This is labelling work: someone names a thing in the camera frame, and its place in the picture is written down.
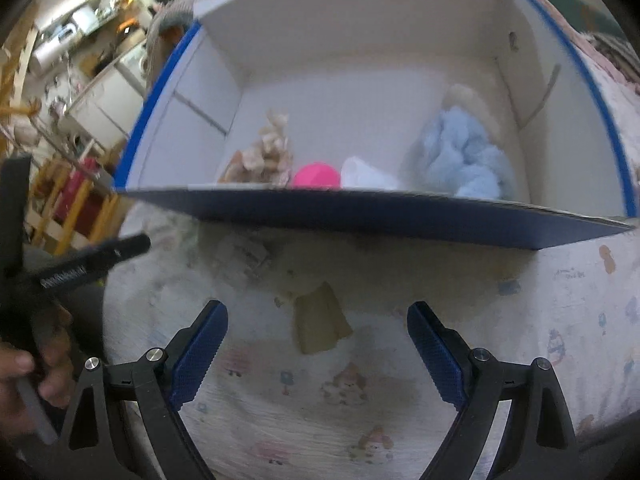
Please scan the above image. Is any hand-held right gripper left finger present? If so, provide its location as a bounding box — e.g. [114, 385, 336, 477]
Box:
[47, 299, 230, 480]

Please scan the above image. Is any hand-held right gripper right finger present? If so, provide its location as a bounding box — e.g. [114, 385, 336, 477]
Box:
[406, 301, 586, 480]

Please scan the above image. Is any cream plush toy orange top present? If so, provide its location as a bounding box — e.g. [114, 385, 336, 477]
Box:
[215, 237, 353, 356]

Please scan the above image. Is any white sock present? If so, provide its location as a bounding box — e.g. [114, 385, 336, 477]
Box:
[340, 155, 401, 192]

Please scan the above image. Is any light blue plush cloth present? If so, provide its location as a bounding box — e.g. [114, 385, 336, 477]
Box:
[407, 107, 518, 200]

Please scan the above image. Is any floral beige scrunchie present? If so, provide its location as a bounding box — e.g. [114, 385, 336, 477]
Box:
[217, 108, 293, 188]

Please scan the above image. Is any pink heart plush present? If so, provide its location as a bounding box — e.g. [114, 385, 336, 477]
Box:
[292, 162, 343, 190]

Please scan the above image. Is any blue cardboard box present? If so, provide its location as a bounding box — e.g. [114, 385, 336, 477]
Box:
[112, 0, 640, 252]

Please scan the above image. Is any person's left hand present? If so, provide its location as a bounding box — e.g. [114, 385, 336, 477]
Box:
[0, 304, 75, 443]

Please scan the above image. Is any red and yellow rack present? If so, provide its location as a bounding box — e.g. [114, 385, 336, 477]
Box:
[27, 157, 123, 258]

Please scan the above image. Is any white kitchen base cabinet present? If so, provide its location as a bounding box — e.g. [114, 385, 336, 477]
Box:
[64, 52, 148, 153]

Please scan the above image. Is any wooden staircase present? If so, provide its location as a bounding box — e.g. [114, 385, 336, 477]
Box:
[0, 22, 43, 131]

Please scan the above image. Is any white water heater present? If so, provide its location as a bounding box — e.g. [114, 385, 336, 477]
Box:
[29, 24, 78, 73]

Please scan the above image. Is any teal headboard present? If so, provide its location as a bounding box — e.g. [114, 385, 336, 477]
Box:
[539, 0, 628, 43]

